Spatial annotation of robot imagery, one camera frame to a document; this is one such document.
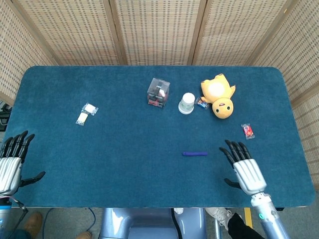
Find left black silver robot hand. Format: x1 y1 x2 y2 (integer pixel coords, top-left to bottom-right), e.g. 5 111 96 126
0 130 46 197

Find black torso cable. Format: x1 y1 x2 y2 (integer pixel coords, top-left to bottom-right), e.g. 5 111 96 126
170 208 182 239

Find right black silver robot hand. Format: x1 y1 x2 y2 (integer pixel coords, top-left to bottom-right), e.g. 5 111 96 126
219 139 267 196

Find black equipment stand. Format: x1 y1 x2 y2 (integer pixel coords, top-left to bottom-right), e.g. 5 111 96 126
0 99 12 132

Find black trouser leg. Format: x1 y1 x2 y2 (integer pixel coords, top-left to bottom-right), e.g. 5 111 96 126
227 212 264 239

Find white sneaker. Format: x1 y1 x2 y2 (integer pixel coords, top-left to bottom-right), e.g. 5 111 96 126
205 207 243 232

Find blue carpet table cover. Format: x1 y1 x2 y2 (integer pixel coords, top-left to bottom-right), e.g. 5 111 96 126
0 65 316 209

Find white paper cup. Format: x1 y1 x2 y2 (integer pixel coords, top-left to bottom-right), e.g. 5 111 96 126
177 93 196 115

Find clear box with toy machine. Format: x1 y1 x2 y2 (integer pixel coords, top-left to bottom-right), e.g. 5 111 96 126
146 77 171 109

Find blue-grey robot torso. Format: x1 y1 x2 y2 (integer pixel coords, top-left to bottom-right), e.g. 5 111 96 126
99 208 207 239

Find blue jeans leg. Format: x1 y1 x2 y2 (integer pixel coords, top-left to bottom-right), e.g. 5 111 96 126
0 228 28 239

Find blue candy packet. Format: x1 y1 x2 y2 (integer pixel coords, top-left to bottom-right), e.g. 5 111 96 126
195 97 210 110

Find white candy packet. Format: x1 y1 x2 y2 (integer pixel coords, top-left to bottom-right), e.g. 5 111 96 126
81 102 99 116

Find white packet lower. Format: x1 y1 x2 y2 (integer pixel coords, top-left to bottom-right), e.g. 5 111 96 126
75 112 90 125

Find red candy packet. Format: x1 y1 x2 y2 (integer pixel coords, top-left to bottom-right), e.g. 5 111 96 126
240 123 256 140

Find blue floor cable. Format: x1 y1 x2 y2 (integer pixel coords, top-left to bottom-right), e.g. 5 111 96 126
42 208 97 239

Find woven folding screen panel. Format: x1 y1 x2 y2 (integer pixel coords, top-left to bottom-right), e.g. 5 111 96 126
249 0 319 191
11 0 128 67
0 0 59 107
109 0 208 66
191 0 300 67

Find yellow plush toy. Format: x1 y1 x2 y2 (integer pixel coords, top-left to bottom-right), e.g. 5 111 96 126
200 73 237 119

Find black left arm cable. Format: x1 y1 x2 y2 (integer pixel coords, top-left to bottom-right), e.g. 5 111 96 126
4 196 29 239

